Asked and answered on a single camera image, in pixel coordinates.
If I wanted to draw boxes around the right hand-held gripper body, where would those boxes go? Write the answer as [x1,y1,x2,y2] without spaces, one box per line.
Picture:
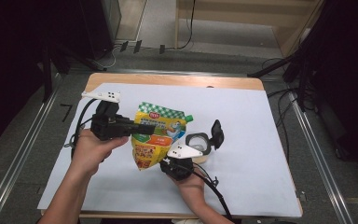
[159,141,203,181]

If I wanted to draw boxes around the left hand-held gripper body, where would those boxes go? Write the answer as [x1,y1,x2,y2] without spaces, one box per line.
[81,91,139,142]

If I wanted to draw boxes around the yellow sauce pouch green cap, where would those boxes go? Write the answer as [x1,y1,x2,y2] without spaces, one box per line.
[131,102,194,172]

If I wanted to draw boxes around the glass jar with black lid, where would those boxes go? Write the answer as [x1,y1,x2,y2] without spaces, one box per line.
[185,119,226,164]

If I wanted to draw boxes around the person's right hand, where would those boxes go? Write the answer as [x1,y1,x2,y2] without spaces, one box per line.
[167,171,205,200]

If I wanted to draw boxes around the person's left hand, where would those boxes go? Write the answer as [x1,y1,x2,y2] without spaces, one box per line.
[71,129,130,176]

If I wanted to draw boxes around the wooden table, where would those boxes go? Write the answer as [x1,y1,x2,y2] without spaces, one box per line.
[40,73,304,220]

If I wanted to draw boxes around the black curtain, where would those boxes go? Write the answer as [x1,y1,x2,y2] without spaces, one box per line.
[0,0,115,152]
[287,0,358,175]

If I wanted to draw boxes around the black stand leg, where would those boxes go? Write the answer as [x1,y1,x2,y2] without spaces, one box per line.
[247,54,296,78]

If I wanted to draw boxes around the left hand-held gripper black cable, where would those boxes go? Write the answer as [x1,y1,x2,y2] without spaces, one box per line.
[63,97,99,161]

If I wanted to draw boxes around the hand-held gripper black cable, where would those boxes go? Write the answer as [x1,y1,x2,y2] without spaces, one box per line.
[63,97,99,161]
[192,161,235,222]

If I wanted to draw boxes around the right hand-held gripper black cable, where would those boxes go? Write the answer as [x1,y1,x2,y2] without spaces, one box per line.
[192,161,235,222]

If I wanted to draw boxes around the white floor cable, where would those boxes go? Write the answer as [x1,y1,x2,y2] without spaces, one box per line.
[92,46,118,70]

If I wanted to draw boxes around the metal floor rail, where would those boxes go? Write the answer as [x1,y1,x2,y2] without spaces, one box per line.
[0,74,63,224]
[287,90,355,224]

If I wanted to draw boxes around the black floor cables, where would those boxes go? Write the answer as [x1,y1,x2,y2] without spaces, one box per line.
[260,57,320,164]

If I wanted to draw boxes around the hanging black cable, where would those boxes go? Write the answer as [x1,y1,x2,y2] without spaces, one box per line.
[178,0,198,50]

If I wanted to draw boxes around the wooden shelf frame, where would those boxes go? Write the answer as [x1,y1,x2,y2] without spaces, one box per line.
[174,0,324,58]

